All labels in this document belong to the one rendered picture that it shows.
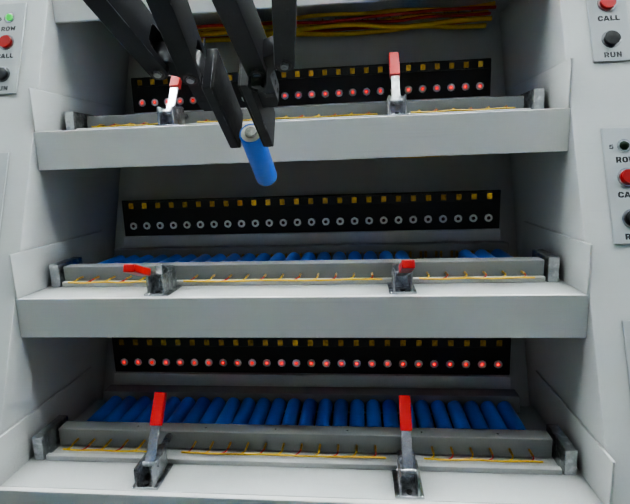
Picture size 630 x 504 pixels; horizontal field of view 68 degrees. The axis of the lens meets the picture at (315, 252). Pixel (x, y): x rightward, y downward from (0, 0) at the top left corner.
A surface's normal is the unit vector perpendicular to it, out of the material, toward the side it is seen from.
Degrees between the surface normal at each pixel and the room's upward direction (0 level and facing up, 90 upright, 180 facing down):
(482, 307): 111
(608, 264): 90
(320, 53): 90
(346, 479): 20
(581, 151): 90
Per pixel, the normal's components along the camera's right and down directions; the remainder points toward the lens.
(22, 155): -0.10, -0.17
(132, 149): -0.09, 0.18
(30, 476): -0.04, -0.98
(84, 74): 0.99, -0.02
